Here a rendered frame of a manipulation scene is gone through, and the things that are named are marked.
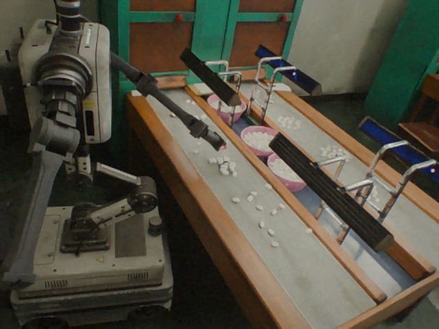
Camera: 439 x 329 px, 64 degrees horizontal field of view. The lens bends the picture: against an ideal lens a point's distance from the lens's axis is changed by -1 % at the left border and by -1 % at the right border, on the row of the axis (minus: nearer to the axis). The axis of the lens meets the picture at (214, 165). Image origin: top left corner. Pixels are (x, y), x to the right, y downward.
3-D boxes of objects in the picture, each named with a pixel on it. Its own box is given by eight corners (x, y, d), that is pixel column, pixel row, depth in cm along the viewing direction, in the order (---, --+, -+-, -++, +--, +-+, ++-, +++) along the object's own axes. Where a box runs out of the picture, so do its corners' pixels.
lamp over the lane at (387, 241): (376, 254, 113) (385, 239, 108) (267, 146, 154) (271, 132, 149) (392, 247, 116) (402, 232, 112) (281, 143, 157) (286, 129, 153)
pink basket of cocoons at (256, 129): (265, 170, 201) (269, 157, 195) (229, 148, 213) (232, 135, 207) (289, 153, 218) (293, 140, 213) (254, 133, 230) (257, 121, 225)
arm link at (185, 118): (133, 88, 179) (146, 70, 178) (138, 91, 184) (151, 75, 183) (193, 138, 166) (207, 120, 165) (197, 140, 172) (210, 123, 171)
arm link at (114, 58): (130, 83, 188) (141, 68, 187) (145, 96, 182) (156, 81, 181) (66, 39, 148) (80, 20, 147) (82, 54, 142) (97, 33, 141)
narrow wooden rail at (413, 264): (417, 288, 153) (430, 273, 146) (220, 95, 272) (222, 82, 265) (424, 284, 155) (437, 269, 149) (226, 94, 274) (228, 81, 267)
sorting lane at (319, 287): (317, 340, 121) (319, 337, 119) (142, 96, 240) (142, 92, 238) (374, 308, 134) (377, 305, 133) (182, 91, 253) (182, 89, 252)
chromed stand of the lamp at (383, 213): (370, 242, 168) (415, 170, 141) (340, 214, 181) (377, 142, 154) (394, 232, 176) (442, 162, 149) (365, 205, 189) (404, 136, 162)
